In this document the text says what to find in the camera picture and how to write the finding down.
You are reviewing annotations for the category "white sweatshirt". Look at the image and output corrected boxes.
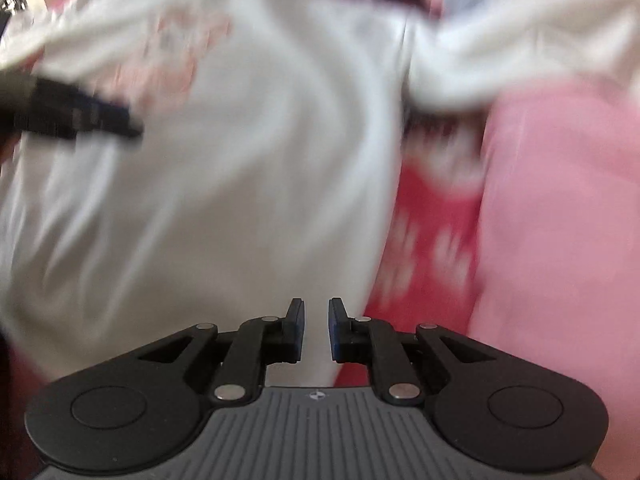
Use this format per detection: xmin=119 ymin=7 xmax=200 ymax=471
xmin=0 ymin=0 xmax=640 ymax=391

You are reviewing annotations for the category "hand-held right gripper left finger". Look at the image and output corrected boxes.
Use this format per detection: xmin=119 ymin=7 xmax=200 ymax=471
xmin=137 ymin=298 xmax=306 ymax=403

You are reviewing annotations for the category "pink grey quilt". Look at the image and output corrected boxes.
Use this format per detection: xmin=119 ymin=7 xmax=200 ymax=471
xmin=425 ymin=0 xmax=640 ymax=480

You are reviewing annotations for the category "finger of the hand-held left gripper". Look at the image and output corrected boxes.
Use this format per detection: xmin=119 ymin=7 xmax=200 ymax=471
xmin=27 ymin=77 xmax=146 ymax=141

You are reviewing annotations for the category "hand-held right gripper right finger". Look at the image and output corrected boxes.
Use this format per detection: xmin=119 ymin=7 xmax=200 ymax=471
xmin=328 ymin=298 xmax=493 ymax=403

